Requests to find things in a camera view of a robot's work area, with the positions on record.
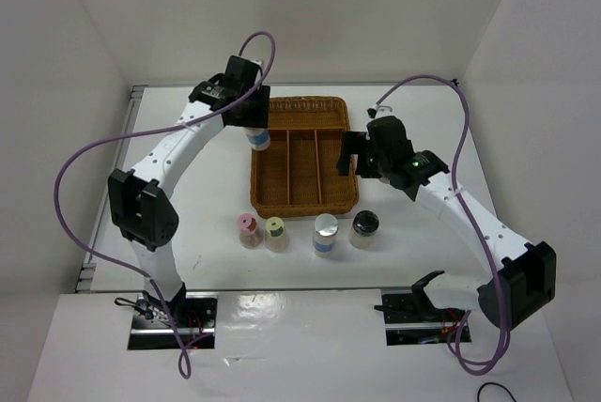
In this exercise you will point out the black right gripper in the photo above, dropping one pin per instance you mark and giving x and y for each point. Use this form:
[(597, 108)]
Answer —
[(352, 142)]

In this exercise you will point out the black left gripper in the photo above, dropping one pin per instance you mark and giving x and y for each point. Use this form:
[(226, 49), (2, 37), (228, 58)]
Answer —
[(260, 116)]

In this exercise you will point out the silver lid blue label jar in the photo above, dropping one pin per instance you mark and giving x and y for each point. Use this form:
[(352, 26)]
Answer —
[(259, 139)]

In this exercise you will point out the black lid spice jar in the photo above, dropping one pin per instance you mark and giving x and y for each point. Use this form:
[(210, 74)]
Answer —
[(364, 227)]

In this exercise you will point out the yellow lid spice bottle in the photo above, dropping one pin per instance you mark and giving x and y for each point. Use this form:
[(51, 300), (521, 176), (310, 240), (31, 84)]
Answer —
[(276, 236)]

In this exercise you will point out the pink lid spice bottle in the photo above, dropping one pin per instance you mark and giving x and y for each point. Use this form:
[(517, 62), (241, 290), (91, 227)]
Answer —
[(250, 235)]

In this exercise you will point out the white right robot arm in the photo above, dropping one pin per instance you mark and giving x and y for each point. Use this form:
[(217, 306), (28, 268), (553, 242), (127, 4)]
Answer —
[(522, 275)]

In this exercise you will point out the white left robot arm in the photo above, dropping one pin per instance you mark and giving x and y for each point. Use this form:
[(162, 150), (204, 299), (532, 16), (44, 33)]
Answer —
[(140, 197)]

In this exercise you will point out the brown wicker divided tray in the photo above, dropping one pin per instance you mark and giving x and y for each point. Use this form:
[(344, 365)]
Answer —
[(296, 176)]

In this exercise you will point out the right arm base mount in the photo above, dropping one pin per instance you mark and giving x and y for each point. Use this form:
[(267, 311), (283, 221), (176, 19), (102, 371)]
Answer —
[(406, 325)]

